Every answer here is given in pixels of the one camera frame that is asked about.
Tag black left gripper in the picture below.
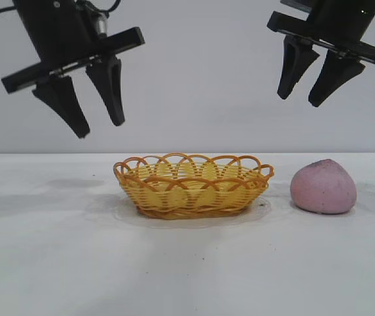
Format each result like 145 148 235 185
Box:
1 0 146 140

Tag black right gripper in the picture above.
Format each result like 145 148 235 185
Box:
266 0 375 108

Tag pink peach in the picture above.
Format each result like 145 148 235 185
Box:
289 158 358 215

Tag yellow woven wicker basket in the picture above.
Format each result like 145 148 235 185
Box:
113 152 275 221

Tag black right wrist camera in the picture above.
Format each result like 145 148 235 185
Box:
281 0 310 11

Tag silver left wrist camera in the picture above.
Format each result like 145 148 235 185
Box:
86 5 109 36

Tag black left camera cable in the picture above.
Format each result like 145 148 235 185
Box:
74 0 123 16

